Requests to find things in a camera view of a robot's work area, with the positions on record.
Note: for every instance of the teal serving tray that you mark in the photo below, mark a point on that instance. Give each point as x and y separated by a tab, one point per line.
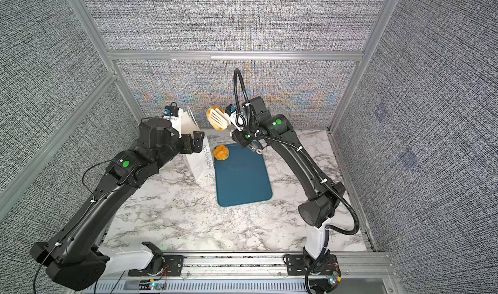
242	178

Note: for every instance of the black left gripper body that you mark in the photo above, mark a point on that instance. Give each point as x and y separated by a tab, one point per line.
186	145

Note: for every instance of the round golden bun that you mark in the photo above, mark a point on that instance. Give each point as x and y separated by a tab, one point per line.
221	153

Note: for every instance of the white paper bag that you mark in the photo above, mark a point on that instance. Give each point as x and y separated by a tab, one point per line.
201	164

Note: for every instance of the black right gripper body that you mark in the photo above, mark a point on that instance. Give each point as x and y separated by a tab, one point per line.
246	137

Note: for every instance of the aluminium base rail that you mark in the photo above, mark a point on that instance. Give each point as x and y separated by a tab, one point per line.
257	272

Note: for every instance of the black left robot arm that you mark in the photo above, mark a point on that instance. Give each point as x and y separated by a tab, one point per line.
72	258

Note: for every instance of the twisted ring bread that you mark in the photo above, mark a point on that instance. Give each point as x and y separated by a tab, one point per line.
217	119

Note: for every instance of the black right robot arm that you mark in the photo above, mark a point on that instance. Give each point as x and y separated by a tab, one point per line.
252	124

